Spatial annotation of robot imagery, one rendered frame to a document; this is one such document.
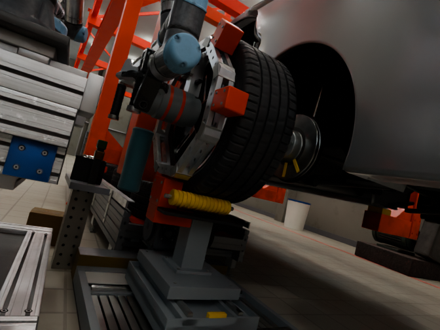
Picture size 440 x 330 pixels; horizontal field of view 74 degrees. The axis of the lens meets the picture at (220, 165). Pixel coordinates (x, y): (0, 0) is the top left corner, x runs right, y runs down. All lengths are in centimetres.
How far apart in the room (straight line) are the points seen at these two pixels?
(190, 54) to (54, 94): 31
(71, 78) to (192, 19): 30
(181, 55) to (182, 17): 9
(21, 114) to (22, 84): 6
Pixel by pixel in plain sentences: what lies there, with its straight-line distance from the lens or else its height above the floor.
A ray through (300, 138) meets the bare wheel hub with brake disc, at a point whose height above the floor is 89.
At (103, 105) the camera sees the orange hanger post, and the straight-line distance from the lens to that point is 347.
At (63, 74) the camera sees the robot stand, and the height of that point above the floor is 75.
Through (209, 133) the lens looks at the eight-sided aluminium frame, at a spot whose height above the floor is 75.
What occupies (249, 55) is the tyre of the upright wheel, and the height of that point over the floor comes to 104.
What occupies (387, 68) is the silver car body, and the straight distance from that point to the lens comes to 114.
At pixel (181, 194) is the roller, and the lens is 106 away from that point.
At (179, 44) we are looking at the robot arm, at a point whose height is 85.
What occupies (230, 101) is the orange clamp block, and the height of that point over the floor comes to 84.
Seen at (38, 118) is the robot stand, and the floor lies 64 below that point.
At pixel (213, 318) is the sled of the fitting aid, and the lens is 108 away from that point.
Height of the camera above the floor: 60
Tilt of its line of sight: 3 degrees up
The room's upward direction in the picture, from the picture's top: 14 degrees clockwise
